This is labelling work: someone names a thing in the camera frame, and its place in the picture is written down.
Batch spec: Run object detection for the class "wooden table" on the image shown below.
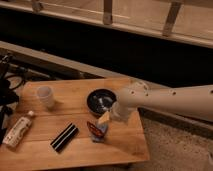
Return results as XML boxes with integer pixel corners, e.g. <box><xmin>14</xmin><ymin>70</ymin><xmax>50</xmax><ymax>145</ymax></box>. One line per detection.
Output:
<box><xmin>0</xmin><ymin>78</ymin><xmax>149</xmax><ymax>171</ymax></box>

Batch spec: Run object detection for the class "white tube bottle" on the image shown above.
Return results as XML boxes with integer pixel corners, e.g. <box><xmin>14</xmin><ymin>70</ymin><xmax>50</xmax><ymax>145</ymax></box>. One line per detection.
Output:
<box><xmin>3</xmin><ymin>111</ymin><xmax>35</xmax><ymax>148</ymax></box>

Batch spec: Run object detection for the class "red pepper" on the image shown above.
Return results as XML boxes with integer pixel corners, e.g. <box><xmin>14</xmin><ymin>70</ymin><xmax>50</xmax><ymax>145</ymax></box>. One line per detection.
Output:
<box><xmin>87</xmin><ymin>122</ymin><xmax>104</xmax><ymax>138</ymax></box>

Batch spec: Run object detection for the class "black striped box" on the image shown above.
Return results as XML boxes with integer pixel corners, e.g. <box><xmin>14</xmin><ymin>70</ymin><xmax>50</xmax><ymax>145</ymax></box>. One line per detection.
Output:
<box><xmin>50</xmin><ymin>123</ymin><xmax>79</xmax><ymax>152</ymax></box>

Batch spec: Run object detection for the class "black equipment with cables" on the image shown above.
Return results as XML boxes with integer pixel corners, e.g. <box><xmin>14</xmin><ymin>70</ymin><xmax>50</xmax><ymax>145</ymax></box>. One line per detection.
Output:
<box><xmin>0</xmin><ymin>54</ymin><xmax>25</xmax><ymax>145</ymax></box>

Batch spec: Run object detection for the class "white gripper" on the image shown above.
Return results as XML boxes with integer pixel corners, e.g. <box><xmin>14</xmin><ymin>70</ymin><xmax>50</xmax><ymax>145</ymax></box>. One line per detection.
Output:
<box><xmin>97</xmin><ymin>102</ymin><xmax>134</xmax><ymax>125</ymax></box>

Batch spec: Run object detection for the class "metal railing frame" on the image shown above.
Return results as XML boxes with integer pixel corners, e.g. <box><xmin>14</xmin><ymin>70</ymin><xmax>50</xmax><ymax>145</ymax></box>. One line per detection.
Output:
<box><xmin>0</xmin><ymin>0</ymin><xmax>213</xmax><ymax>49</ymax></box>

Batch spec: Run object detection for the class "dark round bowl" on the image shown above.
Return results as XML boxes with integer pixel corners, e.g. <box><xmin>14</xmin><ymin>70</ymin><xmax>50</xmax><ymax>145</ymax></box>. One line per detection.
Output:
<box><xmin>87</xmin><ymin>89</ymin><xmax>116</xmax><ymax>117</ymax></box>

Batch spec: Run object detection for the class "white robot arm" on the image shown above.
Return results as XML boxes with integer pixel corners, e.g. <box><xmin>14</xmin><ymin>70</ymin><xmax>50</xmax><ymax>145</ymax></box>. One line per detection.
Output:
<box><xmin>98</xmin><ymin>82</ymin><xmax>213</xmax><ymax>124</ymax></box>

